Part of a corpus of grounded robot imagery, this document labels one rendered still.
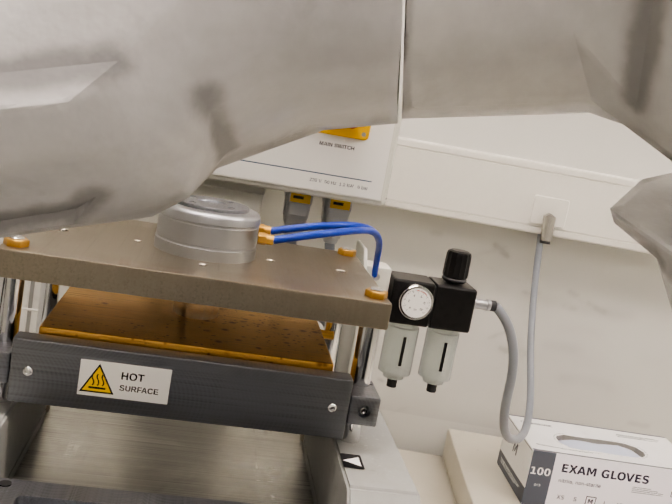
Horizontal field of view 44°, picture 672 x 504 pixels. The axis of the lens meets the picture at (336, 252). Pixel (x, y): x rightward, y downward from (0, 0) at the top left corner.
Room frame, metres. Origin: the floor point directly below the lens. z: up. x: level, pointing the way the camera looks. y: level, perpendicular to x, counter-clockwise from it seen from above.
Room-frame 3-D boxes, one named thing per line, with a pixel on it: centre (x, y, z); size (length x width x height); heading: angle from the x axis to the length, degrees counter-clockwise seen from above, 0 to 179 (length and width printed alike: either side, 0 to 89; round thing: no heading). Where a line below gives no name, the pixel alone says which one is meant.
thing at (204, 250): (0.67, 0.09, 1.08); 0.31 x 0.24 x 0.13; 99
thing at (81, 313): (0.64, 0.09, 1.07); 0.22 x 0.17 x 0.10; 99
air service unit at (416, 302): (0.80, -0.10, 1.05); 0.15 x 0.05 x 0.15; 99
